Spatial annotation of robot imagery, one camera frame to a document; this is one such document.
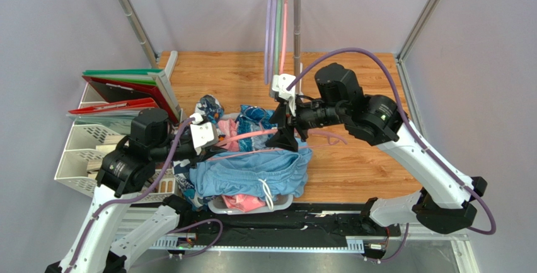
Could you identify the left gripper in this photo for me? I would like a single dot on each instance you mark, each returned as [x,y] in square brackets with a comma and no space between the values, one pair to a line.
[200,153]

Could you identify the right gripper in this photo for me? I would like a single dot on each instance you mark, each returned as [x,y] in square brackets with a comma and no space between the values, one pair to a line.
[291,120]

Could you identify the light blue shorts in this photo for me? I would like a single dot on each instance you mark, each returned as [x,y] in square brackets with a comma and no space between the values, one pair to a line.
[284,172]

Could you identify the pink hanger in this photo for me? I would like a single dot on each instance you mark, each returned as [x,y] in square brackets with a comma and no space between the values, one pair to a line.
[331,140]
[283,36]

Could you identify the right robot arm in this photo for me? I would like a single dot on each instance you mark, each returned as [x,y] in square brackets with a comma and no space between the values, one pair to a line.
[444,204]

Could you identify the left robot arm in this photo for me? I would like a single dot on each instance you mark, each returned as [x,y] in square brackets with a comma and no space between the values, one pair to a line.
[126,176]

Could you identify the dark blue patterned shorts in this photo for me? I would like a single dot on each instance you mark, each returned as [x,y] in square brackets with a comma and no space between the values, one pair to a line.
[254,119]

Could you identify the colorful patterned shorts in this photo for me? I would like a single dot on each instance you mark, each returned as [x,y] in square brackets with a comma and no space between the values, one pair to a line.
[209,106]

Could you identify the purple hanger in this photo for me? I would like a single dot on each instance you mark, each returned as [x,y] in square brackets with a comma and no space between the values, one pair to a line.
[273,12]
[267,41]

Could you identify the pink garment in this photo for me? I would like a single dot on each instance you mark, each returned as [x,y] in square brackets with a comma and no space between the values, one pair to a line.
[228,129]

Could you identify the books in organizer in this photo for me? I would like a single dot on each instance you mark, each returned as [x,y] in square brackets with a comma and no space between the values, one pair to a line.
[109,145]

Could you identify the white laundry basket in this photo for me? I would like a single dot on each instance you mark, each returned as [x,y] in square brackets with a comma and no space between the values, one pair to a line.
[248,204]

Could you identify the green folder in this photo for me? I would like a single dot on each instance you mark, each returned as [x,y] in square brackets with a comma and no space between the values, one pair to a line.
[141,76]

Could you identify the red folder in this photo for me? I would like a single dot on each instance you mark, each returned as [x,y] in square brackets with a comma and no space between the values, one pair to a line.
[116,91]

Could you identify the white file organizer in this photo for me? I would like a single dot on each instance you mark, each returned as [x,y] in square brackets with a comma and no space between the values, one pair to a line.
[93,121]

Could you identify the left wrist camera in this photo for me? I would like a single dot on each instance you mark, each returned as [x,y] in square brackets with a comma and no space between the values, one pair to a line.
[204,133]

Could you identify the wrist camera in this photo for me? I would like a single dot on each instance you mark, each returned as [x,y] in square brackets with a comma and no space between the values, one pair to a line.
[204,133]
[279,87]

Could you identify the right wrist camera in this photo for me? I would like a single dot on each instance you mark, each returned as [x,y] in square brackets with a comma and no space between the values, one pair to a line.
[279,87]

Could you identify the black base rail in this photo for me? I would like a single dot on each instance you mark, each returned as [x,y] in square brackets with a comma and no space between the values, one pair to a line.
[310,228]

